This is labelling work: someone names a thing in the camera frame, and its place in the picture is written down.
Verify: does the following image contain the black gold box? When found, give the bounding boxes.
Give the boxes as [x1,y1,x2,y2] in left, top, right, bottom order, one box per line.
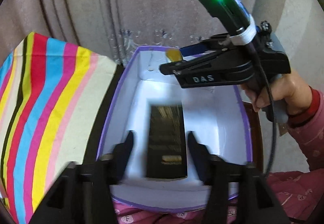
[146,105,187,181]

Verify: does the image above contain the person right hand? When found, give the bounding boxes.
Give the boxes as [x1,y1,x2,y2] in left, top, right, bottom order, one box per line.
[241,69,312,115]

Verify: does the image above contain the black tracker with green light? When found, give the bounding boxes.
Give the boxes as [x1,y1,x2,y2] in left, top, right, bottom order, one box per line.
[198,0,256,46]

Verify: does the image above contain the purple-rimmed white storage box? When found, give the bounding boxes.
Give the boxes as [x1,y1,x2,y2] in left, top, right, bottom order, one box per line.
[98,46,253,213]

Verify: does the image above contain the pink patterned quilt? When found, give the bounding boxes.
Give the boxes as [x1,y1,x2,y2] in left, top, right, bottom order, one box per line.
[112,170,324,224]

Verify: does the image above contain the striped colourful bed cloth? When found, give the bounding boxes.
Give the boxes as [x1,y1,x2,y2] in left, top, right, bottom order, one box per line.
[1,32,116,223]

